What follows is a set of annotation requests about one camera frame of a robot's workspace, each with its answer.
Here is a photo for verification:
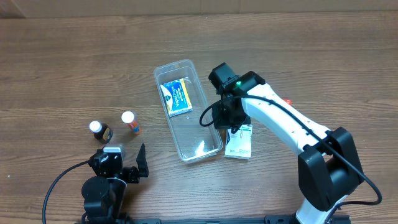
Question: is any brown bottle white cap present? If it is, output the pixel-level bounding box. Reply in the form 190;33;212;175
89;121;113;144

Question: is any white medicine packet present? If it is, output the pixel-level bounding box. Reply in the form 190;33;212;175
224;124;252;160

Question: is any orange bottle white cap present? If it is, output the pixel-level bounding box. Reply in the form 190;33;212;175
121;111;142;135

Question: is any clear plastic container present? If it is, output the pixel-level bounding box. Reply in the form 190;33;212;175
154;59;223;163

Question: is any blue yellow VapoDrops box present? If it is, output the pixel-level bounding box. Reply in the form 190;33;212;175
160;78;193;117

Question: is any red medicine box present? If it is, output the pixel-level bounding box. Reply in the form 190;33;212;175
283;98;292;106

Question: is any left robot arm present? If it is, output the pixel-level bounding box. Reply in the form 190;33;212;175
81;144;149;223

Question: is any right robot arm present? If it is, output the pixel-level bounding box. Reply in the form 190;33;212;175
208;63;363;223

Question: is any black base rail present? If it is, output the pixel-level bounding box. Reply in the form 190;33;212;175
127;215;299;224

